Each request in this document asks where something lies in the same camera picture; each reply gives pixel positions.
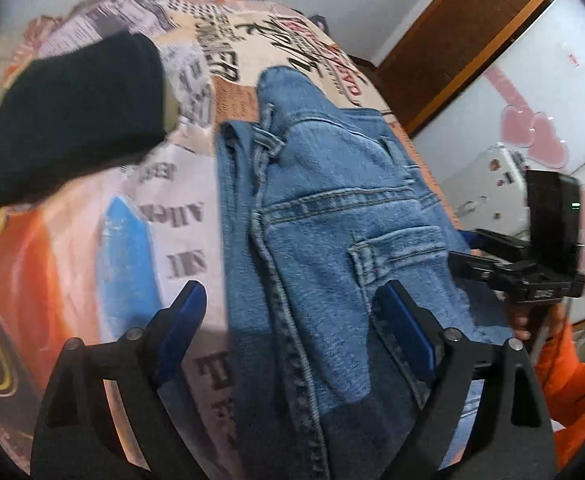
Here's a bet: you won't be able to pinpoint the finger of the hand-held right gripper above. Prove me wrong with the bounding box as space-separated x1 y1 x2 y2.
447 251 510 292
472 228 532 258

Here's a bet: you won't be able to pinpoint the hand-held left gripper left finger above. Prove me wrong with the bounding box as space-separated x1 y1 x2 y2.
30 280 208 480

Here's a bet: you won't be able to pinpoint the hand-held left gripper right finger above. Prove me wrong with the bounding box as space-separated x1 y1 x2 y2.
373 280 559 480

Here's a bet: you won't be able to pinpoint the blue denim pants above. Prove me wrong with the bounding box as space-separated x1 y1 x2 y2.
215 67 518 480

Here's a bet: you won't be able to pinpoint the person's right forearm orange sleeve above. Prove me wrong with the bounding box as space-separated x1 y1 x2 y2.
532 317 585 468

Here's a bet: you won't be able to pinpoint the person's right hand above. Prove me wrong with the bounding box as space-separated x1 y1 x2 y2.
503 302 570 343

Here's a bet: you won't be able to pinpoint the printed blanket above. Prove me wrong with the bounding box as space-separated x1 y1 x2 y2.
0 0 453 480

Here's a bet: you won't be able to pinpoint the white door with pink decals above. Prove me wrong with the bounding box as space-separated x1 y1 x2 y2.
412 0 585 326

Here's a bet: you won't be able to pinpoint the brown wooden door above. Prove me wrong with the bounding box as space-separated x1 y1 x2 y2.
372 0 565 137

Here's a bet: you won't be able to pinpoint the black folded cloth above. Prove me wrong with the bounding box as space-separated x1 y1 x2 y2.
0 31 179 221

